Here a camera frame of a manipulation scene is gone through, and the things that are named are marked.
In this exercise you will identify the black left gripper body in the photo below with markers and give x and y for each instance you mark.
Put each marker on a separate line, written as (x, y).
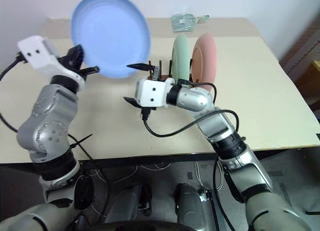
(71, 61)

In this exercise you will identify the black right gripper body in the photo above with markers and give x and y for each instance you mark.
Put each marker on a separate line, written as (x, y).
(155, 74)

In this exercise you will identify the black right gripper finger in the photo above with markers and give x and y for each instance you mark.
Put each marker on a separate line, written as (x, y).
(138, 66)
(131, 101)

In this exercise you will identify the blue plate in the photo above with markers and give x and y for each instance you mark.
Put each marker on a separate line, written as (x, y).
(110, 33)

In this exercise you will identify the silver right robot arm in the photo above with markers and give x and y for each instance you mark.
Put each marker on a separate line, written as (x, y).
(197, 98)

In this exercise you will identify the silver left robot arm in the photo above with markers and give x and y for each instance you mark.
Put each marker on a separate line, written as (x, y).
(47, 131)

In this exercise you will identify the wooden dish rack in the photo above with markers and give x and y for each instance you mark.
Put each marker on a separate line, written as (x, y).
(166, 74)

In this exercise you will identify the green plate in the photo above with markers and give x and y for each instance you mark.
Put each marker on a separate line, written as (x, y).
(180, 56)

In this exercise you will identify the pink plate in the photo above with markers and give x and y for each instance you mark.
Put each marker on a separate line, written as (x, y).
(203, 58)

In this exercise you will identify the clear plastic bag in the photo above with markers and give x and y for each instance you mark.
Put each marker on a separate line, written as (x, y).
(183, 22)

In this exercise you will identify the dark rounded shape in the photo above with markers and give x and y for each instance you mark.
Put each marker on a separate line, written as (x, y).
(126, 203)

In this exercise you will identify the brown wooden furniture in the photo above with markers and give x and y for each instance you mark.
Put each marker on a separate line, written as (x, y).
(303, 53)

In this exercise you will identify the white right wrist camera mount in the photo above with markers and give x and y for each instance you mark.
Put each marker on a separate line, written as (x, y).
(150, 93)

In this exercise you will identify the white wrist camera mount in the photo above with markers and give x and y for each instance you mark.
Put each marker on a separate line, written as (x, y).
(37, 53)
(150, 93)

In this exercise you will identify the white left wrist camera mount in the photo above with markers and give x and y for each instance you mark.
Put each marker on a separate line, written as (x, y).
(37, 53)

